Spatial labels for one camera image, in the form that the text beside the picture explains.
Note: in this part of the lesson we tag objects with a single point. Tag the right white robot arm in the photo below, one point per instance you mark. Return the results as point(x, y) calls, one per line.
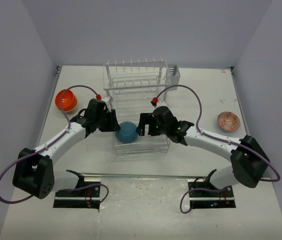
point(248, 161)

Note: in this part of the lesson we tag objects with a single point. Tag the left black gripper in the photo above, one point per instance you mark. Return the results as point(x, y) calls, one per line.
point(112, 125)

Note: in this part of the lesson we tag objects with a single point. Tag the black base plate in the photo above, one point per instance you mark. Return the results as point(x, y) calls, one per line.
point(84, 199)
point(200, 199)

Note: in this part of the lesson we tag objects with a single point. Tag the blue patterned bowl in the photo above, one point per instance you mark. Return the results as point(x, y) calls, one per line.
point(228, 121)

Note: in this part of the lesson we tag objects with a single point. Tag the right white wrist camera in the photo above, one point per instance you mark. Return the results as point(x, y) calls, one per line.
point(160, 103)

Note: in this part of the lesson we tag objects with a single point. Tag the teal bowl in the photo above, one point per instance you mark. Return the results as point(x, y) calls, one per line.
point(127, 133)

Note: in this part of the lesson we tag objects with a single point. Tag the white wire dish rack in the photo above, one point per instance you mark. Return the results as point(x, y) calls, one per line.
point(132, 85)

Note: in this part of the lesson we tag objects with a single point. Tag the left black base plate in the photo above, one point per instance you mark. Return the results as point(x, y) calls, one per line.
point(84, 199)

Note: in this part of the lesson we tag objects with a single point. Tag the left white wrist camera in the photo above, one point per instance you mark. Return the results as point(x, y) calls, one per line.
point(108, 102)

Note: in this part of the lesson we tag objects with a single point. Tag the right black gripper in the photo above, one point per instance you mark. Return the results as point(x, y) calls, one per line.
point(146, 118)

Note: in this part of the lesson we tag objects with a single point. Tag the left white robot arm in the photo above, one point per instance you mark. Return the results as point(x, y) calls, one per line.
point(35, 174)

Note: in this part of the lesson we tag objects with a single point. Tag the orange bowl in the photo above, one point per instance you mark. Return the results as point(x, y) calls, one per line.
point(67, 104)
point(65, 94)

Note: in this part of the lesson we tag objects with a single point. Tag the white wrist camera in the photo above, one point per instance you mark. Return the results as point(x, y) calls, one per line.
point(108, 102)
point(160, 103)

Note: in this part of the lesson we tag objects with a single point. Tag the grey cutlery holder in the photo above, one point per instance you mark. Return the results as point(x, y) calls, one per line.
point(174, 73)

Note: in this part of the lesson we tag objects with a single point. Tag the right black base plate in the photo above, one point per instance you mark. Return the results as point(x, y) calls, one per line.
point(200, 199)

